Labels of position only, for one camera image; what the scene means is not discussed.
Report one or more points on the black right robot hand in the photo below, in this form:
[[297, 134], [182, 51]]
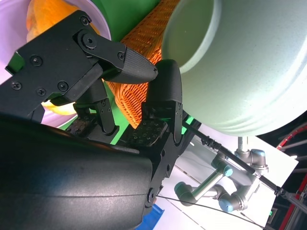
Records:
[[60, 172]]

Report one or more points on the orange white swirl donut bread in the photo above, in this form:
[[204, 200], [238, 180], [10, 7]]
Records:
[[48, 14]]

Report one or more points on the pale grey-green bowl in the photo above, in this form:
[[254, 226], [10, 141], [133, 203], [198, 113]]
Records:
[[239, 72]]

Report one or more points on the grey blue industrial robot arm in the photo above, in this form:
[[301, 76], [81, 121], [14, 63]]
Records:
[[256, 158]]

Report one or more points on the orange wicker basket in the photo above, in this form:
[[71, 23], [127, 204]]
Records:
[[134, 95]]

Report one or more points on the lavender plate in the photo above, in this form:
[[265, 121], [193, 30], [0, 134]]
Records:
[[9, 24]]

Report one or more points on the blue plastic crate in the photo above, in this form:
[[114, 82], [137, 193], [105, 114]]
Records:
[[156, 213]]

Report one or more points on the black vertical pole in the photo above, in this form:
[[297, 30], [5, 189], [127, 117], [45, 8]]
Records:
[[227, 153]]

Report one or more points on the green table cloth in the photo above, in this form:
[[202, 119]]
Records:
[[120, 14]]

